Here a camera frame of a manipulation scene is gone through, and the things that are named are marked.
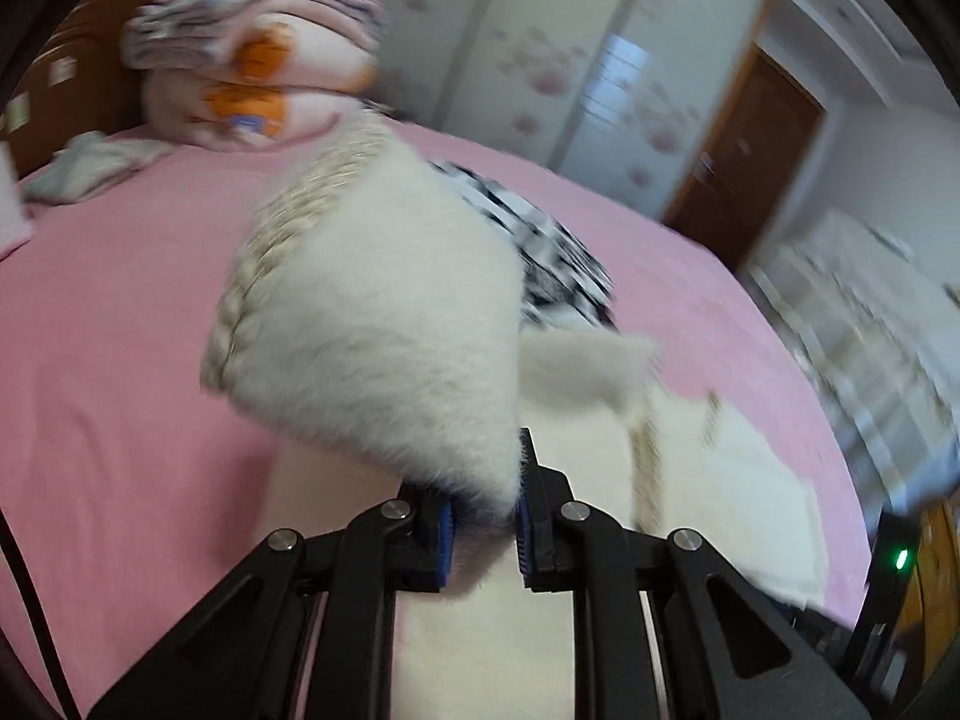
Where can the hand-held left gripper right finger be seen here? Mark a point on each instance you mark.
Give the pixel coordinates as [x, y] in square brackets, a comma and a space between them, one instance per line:
[525, 532]

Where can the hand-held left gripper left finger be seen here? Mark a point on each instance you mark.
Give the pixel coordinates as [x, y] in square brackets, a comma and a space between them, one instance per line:
[442, 540]

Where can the white fluffy garment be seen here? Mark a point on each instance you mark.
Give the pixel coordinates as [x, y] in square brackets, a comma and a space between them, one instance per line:
[375, 300]

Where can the wooden cabinet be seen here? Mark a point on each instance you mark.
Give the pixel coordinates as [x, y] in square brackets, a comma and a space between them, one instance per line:
[937, 577]

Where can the white covered bed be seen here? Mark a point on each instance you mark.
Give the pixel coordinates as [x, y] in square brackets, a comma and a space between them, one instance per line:
[885, 330]

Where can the black and white patterned clothing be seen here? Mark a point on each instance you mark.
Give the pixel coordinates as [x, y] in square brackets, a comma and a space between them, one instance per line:
[540, 240]

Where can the pink bed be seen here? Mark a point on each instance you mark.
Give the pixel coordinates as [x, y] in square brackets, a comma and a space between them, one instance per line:
[112, 330]

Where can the brown wooden door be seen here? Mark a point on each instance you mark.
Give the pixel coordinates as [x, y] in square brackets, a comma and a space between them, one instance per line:
[750, 150]

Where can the floral sliding door wardrobe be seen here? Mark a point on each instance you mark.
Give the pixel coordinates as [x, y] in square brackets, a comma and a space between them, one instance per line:
[540, 52]

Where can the grey white cloth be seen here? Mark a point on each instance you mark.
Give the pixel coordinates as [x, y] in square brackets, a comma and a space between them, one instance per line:
[90, 161]

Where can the striped pink folded blanket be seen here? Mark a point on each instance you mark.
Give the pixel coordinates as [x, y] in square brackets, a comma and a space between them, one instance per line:
[285, 0]

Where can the wooden headboard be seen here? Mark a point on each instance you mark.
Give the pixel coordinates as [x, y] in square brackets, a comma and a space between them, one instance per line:
[82, 60]

